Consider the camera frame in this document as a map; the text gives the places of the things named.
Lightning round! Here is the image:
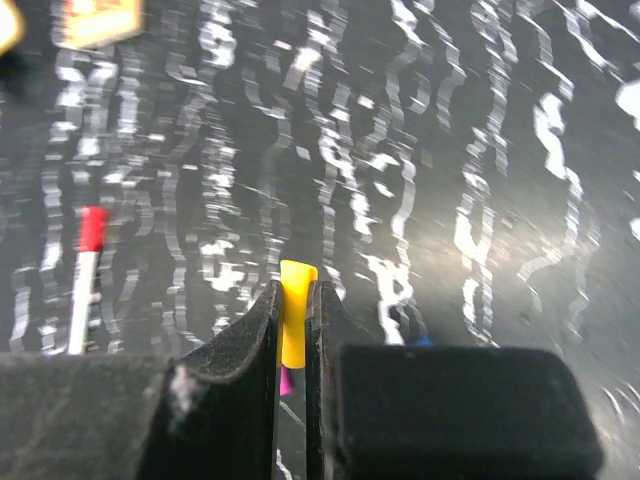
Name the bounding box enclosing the yellow framed whiteboard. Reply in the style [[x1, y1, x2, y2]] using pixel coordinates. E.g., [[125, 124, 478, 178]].
[[0, 0, 24, 55]]

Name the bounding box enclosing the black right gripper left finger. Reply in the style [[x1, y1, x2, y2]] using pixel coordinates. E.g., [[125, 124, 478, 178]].
[[1, 281, 281, 479]]

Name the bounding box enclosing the magenta pen cap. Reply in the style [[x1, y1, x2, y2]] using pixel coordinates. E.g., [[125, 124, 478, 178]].
[[279, 366, 295, 396]]

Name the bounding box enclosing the white red marker pen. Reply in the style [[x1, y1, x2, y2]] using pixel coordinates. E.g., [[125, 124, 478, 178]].
[[67, 251, 100, 355]]

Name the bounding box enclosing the blue pen cap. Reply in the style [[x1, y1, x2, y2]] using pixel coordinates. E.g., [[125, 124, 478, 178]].
[[405, 336, 433, 346]]

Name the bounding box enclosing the yellow pen cap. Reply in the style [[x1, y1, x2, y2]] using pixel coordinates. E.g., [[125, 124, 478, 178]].
[[280, 260, 318, 369]]

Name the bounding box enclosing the red pen cap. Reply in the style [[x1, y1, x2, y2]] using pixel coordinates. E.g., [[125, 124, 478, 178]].
[[78, 206, 109, 252]]

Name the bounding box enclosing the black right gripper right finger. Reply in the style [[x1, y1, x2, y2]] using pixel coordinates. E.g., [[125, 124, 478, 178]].
[[306, 281, 605, 479]]

